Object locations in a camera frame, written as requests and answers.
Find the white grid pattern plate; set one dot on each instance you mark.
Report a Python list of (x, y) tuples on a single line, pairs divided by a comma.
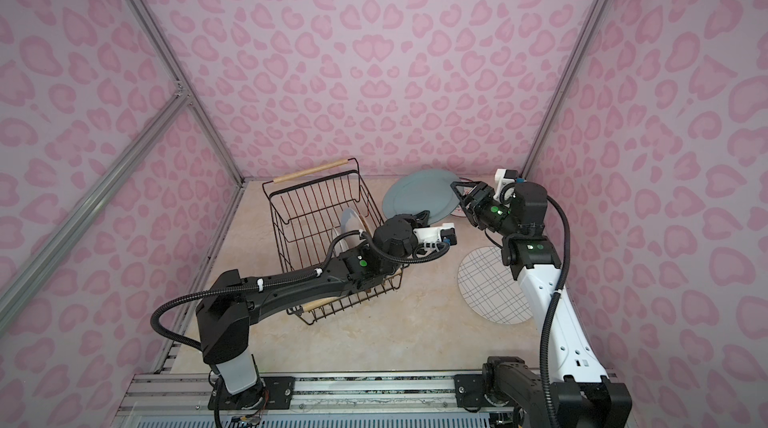
[(488, 288)]

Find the aluminium frame strut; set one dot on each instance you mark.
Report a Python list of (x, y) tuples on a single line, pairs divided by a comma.
[(39, 267)]

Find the black wire dish rack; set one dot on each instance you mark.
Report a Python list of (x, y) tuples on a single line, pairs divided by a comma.
[(305, 209)]

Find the pastel abstract pattern plate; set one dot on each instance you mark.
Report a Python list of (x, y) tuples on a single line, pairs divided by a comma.
[(351, 221)]

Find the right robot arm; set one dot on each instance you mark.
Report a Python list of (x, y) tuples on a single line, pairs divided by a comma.
[(540, 284)]

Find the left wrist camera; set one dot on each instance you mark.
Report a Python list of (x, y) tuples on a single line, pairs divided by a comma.
[(430, 237)]

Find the white plate orange sunburst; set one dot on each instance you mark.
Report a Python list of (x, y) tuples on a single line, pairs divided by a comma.
[(458, 212)]

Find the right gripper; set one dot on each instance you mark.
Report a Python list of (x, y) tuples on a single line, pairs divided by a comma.
[(482, 190)]

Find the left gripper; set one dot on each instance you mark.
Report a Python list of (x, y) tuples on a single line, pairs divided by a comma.
[(420, 221)]

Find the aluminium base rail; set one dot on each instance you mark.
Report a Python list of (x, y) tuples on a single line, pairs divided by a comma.
[(342, 399)]

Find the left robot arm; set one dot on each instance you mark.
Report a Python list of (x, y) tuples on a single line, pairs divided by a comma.
[(355, 262)]

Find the grey-blue plate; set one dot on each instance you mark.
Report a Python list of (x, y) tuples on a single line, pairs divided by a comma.
[(426, 190)]

